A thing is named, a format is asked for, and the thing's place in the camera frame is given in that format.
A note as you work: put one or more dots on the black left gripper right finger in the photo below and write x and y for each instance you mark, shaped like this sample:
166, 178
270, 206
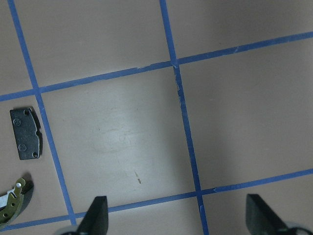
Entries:
261, 219

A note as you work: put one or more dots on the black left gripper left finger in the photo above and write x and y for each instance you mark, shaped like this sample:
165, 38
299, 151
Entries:
95, 221

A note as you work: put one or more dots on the olive green brake shoe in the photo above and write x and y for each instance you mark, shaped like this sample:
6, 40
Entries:
15, 201

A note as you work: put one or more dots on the black brake pad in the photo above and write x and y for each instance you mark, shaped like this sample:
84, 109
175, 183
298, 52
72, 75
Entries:
27, 133

